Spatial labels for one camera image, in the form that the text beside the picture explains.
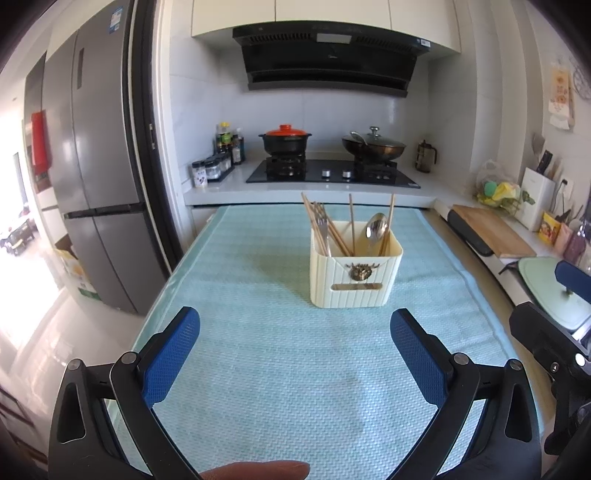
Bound printed wall hanging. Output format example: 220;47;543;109
547;65;577;131

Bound black tray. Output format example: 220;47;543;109
447;210;495;258

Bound grey refrigerator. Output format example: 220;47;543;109
41;0;176;315

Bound white knife block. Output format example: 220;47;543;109
517;148;557;232

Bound cream ribbed utensil holder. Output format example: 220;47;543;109
309;220;404;308

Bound black pot with orange lid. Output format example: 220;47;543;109
257;124;314;157

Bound yellow printed box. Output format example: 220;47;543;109
539;211;560;244

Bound purple soap dispenser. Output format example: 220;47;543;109
566;226;589;266

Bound wok with glass lid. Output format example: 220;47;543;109
342;126;408;162

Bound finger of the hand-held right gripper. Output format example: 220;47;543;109
554;260;591;296
509;301;591;370

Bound black range hood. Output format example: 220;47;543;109
232;25;431;99

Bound spice jar rack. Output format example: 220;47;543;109
203;152;234;181

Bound dark wooden chair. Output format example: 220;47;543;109
0;217;35;257

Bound glass French press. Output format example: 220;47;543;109
414;139;438;174

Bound light blue table cloth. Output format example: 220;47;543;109
131;205;509;480

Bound printed cardboard box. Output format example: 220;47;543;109
55;247;103;303

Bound wooden cutting board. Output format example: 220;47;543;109
451;204;537;259

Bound plastic bag of fruit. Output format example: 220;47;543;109
475;159;525;215

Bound metal wire trivet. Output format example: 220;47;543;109
573;62;591;100

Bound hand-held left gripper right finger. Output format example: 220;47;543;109
390;308;543;480

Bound person's left hand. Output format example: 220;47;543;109
198;459;311;480

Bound metal spoon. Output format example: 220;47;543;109
366;212;389;257

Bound black gas hob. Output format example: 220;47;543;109
246;158;422;189

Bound dark sauce bottles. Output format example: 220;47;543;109
215;121;245;166

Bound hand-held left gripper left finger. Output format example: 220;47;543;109
48;305;201;480

